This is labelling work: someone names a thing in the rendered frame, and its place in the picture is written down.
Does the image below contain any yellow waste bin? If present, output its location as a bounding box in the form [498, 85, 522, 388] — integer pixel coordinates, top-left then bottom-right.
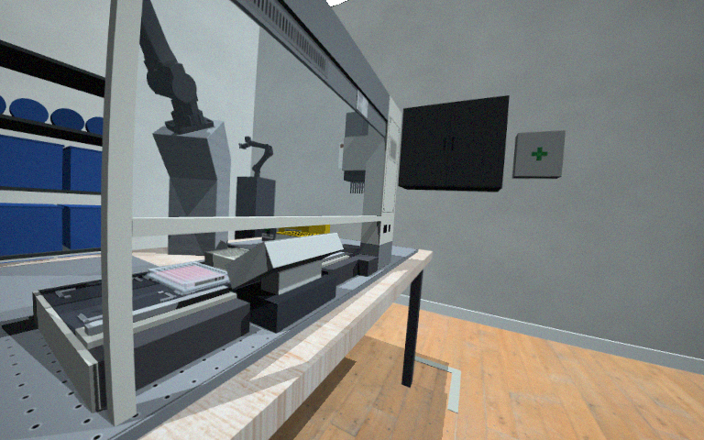
[279, 225, 330, 234]

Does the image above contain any white trough reservoir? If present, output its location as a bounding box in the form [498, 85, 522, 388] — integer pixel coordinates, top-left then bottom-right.
[204, 247, 249, 271]

